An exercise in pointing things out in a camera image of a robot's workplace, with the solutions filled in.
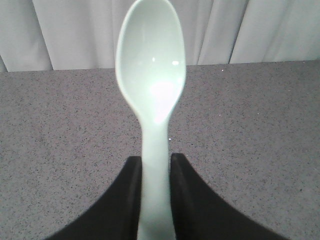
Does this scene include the grey stone countertop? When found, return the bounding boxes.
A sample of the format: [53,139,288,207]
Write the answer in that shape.
[0,60,320,240]

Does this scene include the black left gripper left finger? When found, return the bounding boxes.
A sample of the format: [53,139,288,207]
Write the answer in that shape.
[48,156,142,240]

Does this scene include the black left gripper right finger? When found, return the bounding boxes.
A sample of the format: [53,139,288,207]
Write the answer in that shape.
[170,153,284,240]

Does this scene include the mint green spoon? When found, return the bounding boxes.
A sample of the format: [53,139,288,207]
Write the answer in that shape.
[115,0,186,240]

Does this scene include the white curtain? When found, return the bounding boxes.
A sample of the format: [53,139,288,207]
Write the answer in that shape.
[0,0,320,72]

